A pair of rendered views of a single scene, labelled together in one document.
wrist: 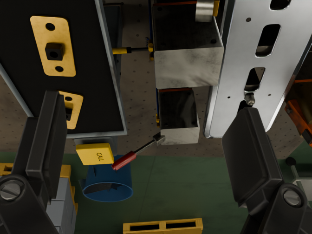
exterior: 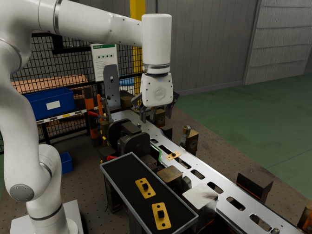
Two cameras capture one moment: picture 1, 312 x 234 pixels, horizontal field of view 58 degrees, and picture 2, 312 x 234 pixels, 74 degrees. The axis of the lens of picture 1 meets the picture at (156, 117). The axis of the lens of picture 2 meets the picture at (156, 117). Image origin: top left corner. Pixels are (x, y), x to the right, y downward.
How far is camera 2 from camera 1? 0.77 m
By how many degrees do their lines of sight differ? 108
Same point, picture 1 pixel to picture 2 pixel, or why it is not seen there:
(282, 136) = not seen: outside the picture
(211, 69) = (207, 190)
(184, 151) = not seen: outside the picture
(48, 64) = (145, 193)
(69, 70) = (152, 192)
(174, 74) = (198, 199)
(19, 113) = not seen: outside the picture
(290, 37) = (240, 197)
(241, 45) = (228, 210)
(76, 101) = (162, 206)
